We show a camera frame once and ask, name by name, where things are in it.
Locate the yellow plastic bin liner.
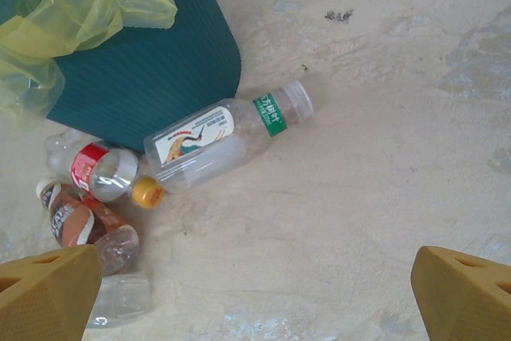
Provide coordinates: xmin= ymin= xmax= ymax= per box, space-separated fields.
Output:
xmin=0 ymin=0 xmax=179 ymax=130

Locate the clear square bottle white cap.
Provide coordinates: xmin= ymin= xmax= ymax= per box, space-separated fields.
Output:
xmin=85 ymin=272 xmax=153 ymax=329

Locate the clear bottle with red label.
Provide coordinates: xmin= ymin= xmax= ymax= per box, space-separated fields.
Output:
xmin=43 ymin=129 xmax=167 ymax=209

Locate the teal bin with yellow rim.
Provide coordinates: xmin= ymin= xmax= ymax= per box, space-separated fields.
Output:
xmin=0 ymin=0 xmax=244 ymax=154

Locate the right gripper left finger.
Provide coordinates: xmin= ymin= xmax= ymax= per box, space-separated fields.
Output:
xmin=0 ymin=244 xmax=102 ymax=341

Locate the clear bottle with green band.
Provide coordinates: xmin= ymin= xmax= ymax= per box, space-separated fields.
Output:
xmin=142 ymin=80 xmax=315 ymax=194

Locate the brown label plastic bottle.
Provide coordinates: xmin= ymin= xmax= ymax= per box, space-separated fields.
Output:
xmin=34 ymin=180 xmax=141 ymax=277

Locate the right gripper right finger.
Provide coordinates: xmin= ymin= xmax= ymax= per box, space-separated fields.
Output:
xmin=410 ymin=245 xmax=511 ymax=341

